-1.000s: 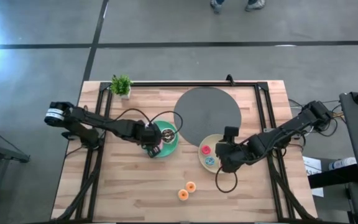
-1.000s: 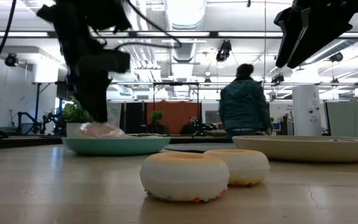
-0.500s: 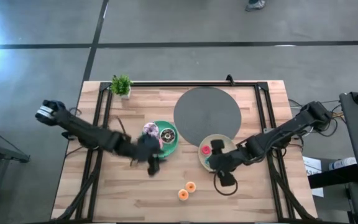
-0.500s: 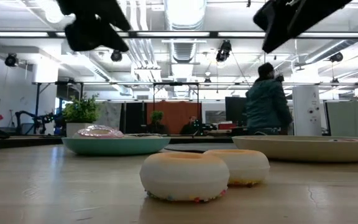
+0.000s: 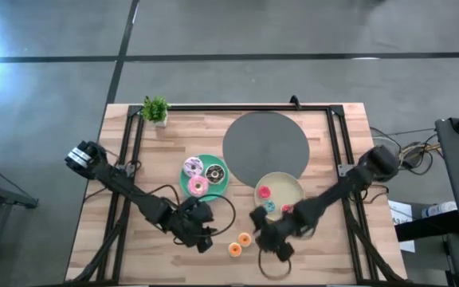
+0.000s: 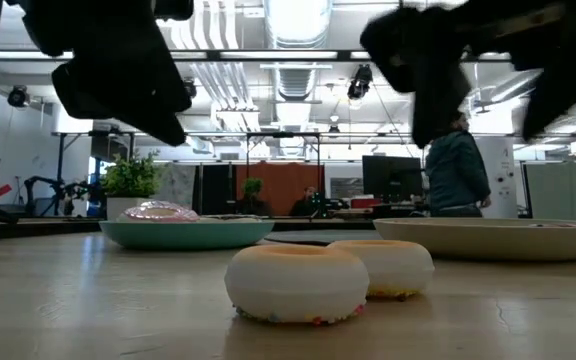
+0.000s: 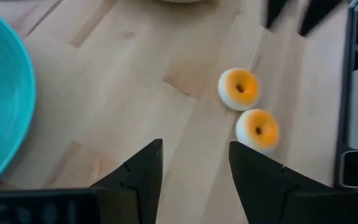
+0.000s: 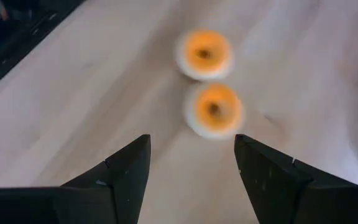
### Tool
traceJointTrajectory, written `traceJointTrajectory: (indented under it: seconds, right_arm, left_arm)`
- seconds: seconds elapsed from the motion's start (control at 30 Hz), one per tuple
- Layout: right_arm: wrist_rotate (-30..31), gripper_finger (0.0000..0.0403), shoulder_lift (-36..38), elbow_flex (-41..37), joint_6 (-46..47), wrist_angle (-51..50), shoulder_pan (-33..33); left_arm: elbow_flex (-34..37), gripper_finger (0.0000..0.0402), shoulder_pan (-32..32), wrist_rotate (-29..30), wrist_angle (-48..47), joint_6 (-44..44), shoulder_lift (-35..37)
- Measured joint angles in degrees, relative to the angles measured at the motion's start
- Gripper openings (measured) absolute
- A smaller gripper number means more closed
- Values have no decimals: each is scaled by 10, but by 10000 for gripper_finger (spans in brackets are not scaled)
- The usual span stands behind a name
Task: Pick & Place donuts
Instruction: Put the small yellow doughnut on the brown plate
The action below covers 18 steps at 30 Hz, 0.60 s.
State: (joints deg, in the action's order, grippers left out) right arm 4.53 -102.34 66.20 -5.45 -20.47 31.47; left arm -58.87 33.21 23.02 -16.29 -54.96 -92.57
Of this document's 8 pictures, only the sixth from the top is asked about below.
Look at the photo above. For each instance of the pale green partition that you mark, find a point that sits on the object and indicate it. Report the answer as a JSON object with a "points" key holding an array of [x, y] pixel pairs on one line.
{"points": [[563, 190]]}

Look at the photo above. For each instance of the black overhead beam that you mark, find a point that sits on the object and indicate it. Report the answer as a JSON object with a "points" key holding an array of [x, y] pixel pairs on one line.
{"points": [[278, 55]]}

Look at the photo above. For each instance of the small donut with rainbow sprinkles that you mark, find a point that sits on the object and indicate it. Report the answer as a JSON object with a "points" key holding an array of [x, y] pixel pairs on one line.
{"points": [[295, 285]]}

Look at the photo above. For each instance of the silver ventilation duct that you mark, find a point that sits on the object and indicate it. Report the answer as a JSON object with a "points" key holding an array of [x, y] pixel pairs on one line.
{"points": [[298, 22]]}

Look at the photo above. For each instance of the black ceiling spot lamp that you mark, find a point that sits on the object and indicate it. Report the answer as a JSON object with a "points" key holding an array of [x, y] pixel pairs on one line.
{"points": [[360, 82], [18, 96], [191, 89], [334, 129]]}

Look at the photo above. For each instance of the teal bowl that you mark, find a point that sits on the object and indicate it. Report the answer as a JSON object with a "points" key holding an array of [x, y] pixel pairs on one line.
{"points": [[183, 235]]}

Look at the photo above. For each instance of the black monitor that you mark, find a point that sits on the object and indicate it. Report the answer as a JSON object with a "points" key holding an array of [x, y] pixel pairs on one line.
{"points": [[390, 175]]}

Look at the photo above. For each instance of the grey patterned panel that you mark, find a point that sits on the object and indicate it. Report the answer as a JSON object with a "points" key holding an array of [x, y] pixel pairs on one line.
{"points": [[175, 187]]}

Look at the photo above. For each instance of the orange partition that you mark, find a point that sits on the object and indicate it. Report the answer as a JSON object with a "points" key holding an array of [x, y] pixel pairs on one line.
{"points": [[280, 185]]}

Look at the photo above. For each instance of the person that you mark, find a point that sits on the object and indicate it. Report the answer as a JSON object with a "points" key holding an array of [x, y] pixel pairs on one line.
{"points": [[455, 170], [304, 204]]}

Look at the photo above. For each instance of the red box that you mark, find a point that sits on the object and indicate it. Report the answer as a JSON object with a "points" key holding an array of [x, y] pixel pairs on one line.
{"points": [[365, 203]]}

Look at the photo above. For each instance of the green plant in white pot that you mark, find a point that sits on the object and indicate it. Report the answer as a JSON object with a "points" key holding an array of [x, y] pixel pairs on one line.
{"points": [[130, 177]]}

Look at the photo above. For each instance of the cream bowl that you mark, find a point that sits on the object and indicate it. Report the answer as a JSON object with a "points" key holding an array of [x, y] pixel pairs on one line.
{"points": [[493, 240]]}

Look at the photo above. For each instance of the large pink frosted donut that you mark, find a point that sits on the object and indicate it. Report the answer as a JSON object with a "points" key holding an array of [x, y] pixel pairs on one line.
{"points": [[158, 212]]}

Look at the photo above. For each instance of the black partition panel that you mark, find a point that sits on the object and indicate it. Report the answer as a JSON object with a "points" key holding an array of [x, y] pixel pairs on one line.
{"points": [[215, 190]]}

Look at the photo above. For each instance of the white column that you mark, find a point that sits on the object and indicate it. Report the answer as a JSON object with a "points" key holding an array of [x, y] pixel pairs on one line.
{"points": [[503, 170]]}

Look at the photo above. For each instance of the small green plant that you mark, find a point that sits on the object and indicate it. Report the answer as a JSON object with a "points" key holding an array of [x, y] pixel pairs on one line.
{"points": [[253, 190]]}

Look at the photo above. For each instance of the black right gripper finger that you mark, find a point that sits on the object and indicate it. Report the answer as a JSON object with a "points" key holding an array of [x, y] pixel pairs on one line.
{"points": [[563, 85], [428, 60]]}

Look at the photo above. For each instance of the small donut with yellow sprinkles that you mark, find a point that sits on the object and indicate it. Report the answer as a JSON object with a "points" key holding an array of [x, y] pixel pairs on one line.
{"points": [[398, 267]]}

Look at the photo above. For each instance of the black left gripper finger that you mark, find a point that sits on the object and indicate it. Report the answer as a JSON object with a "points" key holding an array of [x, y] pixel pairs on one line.
{"points": [[118, 107], [138, 60]]}

